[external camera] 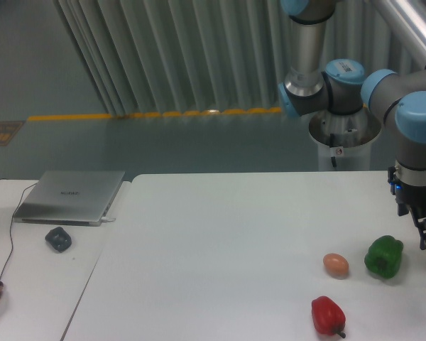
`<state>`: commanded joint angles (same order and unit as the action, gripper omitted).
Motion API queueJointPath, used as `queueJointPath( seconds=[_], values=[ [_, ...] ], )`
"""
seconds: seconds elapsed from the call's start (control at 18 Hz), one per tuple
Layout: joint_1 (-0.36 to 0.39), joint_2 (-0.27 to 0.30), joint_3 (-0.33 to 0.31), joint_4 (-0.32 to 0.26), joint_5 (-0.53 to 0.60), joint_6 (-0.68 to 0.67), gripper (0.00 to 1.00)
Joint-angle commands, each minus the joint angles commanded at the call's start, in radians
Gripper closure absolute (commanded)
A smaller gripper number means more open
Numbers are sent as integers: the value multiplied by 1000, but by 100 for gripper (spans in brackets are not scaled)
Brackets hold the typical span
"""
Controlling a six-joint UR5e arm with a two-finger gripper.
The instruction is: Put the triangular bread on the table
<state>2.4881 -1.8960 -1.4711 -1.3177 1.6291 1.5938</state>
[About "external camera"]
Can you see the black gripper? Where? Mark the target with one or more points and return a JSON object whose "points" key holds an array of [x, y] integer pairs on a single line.
{"points": [[409, 188]]}

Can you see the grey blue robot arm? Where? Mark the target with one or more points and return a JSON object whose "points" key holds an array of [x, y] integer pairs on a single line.
{"points": [[349, 107]]}

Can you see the green bell pepper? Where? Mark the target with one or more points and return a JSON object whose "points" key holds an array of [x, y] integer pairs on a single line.
{"points": [[384, 256]]}

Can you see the brown egg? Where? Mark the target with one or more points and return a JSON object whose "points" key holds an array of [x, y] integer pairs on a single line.
{"points": [[336, 265]]}

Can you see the red bell pepper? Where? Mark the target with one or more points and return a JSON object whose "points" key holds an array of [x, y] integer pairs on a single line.
{"points": [[328, 318]]}

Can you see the white usb dongle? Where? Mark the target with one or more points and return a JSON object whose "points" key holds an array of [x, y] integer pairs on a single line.
{"points": [[108, 219]]}

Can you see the grey pleated curtain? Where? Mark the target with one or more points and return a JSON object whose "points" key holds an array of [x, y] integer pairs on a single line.
{"points": [[186, 56]]}

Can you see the silver closed laptop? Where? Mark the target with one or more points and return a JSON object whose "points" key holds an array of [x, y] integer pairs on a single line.
{"points": [[70, 198]]}

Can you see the small black plastic part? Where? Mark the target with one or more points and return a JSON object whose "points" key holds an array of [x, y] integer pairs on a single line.
{"points": [[59, 239]]}

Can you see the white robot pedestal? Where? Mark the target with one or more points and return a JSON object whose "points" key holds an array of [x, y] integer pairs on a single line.
{"points": [[344, 149]]}

